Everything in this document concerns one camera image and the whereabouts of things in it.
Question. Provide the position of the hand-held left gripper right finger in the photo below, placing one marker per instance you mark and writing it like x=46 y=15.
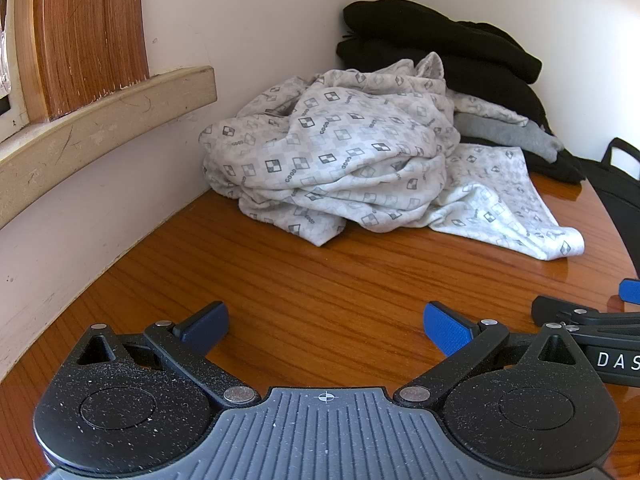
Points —
x=445 y=330

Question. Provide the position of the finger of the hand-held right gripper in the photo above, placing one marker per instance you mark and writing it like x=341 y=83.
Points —
x=555 y=310
x=631 y=291

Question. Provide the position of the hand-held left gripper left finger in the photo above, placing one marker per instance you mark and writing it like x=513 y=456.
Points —
x=207 y=322

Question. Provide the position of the white patterned pants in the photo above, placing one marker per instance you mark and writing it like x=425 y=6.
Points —
x=350 y=160

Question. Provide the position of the stack of folded dark clothes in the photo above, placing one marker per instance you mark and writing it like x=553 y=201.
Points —
x=495 y=87

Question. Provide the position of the black bag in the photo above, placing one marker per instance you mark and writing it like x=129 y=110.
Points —
x=617 y=185

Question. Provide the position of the grey folded garment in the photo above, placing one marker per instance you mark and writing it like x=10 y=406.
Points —
x=510 y=135

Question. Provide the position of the white patterned folded garment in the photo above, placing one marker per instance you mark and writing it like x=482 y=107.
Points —
x=485 y=107

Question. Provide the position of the beige window sill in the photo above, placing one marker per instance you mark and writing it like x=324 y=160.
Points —
x=100 y=120

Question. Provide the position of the black folded sweater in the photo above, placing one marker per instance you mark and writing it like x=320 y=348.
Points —
x=440 y=35

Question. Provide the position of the wooden window trim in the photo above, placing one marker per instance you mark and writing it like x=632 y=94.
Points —
x=85 y=35

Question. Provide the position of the white window frame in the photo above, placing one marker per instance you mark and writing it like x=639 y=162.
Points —
x=12 y=115

